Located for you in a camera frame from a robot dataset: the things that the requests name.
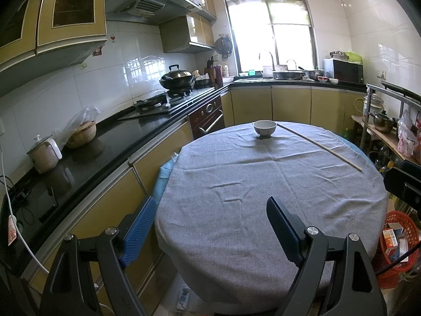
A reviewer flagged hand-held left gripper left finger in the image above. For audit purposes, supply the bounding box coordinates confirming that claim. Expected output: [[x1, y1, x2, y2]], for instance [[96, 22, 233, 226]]
[[39, 196, 158, 316]]

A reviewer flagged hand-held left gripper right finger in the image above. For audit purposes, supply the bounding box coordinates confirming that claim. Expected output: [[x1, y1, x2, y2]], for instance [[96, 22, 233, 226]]
[[266, 196, 389, 316]]

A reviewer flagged red plastic basket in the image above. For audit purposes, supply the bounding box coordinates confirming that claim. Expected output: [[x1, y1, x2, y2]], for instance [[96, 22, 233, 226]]
[[372, 211, 421, 288]]

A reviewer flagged white and red plastic bag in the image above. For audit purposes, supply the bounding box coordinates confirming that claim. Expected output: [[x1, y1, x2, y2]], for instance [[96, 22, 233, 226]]
[[397, 108, 420, 158]]

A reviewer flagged metal and wood shelf rack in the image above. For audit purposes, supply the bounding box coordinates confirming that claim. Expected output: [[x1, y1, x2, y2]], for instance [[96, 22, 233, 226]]
[[351, 82, 421, 172]]

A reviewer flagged grey tablecloth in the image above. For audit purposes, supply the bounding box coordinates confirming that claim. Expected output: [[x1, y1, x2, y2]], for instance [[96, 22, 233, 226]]
[[154, 121, 389, 315]]

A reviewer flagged steel saucepan with lid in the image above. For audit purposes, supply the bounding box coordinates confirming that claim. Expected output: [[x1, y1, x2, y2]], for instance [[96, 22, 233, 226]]
[[369, 109, 397, 134]]

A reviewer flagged white power strip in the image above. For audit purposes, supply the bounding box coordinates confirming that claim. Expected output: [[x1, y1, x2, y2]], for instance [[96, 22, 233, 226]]
[[177, 285, 191, 312]]

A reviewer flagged long wooden stick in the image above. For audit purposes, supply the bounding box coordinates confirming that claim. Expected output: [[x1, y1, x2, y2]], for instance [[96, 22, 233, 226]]
[[276, 122, 363, 172]]

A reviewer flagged black kitchen countertop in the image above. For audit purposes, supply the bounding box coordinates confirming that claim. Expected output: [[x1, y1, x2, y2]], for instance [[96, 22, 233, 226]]
[[0, 82, 367, 277]]

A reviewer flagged white ceramic bowl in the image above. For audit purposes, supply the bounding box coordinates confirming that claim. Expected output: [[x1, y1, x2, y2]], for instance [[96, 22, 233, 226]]
[[253, 120, 277, 139]]

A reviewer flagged brown clay pot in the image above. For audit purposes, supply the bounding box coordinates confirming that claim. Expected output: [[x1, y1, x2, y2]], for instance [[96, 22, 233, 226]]
[[66, 121, 97, 149]]

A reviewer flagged white rice cooker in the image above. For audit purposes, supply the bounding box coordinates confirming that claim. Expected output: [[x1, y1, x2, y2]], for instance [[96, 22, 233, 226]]
[[27, 134, 63, 174]]

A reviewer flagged black gas stove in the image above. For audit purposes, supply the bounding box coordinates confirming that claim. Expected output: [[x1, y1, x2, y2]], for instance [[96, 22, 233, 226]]
[[118, 87, 216, 121]]

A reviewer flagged black microwave oven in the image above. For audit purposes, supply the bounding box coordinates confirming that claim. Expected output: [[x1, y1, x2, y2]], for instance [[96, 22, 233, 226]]
[[323, 58, 364, 84]]

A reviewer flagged red and white tag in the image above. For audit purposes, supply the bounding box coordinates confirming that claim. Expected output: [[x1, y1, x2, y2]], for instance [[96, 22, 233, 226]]
[[7, 215, 18, 246]]

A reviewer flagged brown bowl in plastic bag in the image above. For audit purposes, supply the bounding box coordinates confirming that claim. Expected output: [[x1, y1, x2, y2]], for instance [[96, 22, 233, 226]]
[[53, 105, 101, 149]]

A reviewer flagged dark red built-in oven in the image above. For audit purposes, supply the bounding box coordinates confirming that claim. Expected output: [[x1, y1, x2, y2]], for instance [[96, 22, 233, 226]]
[[188, 95, 226, 140]]

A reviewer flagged green cloth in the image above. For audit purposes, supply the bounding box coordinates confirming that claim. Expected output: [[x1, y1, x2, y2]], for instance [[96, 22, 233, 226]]
[[342, 51, 363, 65]]

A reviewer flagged wide steel basin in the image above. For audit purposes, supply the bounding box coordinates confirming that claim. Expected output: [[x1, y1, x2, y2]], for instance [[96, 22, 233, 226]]
[[272, 70, 306, 80]]

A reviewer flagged black wok with lid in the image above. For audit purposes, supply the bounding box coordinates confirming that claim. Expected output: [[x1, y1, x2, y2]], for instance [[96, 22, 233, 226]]
[[159, 65, 196, 90]]

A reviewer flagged chrome sink faucet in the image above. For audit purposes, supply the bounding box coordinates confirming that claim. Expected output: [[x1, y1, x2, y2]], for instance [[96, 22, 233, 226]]
[[259, 51, 276, 73]]

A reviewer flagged knife block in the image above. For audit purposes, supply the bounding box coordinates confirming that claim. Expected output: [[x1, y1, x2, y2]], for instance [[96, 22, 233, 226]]
[[204, 57, 216, 83]]

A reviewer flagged kitchen window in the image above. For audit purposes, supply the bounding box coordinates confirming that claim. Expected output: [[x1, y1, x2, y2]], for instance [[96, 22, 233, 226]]
[[219, 0, 318, 76]]

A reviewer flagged white power cable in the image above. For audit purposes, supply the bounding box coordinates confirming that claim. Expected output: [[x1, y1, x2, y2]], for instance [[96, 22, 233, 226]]
[[0, 158, 50, 274]]

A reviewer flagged small yellow wall cabinet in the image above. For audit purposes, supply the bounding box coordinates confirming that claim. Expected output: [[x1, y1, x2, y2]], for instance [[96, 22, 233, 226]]
[[159, 15, 216, 54]]

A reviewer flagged yellow glass-door wall cabinet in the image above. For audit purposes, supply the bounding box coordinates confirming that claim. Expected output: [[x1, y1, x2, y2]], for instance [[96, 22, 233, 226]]
[[0, 0, 108, 96]]

